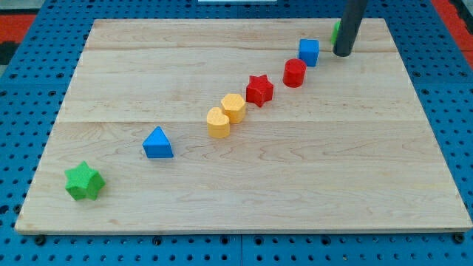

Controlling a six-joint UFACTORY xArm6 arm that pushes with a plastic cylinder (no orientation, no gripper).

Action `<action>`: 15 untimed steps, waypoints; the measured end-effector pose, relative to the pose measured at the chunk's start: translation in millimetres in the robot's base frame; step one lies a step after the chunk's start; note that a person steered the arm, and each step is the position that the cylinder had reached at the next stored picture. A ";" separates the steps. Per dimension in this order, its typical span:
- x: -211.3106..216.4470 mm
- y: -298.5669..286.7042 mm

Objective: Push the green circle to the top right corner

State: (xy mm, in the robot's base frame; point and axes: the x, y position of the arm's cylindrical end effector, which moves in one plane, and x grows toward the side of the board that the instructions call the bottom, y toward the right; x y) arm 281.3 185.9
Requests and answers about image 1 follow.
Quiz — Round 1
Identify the red cylinder block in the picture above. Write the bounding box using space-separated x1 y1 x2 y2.
282 58 307 88

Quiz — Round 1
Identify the yellow heart block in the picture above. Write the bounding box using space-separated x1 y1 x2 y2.
206 107 230 138

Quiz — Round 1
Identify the green circle block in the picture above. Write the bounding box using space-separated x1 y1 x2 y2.
330 21 341 45

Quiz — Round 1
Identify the green star block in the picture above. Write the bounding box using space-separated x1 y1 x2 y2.
64 161 106 200

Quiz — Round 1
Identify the yellow hexagon block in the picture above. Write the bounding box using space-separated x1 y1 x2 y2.
221 93 246 123

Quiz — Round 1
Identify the light wooden board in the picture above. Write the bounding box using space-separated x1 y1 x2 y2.
16 18 472 235

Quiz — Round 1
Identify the red star block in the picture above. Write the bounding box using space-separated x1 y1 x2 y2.
245 75 274 107

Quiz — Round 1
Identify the blue triangle block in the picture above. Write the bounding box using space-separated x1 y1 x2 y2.
142 126 174 159

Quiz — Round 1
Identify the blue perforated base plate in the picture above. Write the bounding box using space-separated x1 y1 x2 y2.
1 0 472 265

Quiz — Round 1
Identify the blue cube block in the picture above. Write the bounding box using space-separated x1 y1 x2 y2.
298 39 319 67

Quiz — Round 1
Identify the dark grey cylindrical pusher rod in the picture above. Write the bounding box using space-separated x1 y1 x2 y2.
333 0 368 57

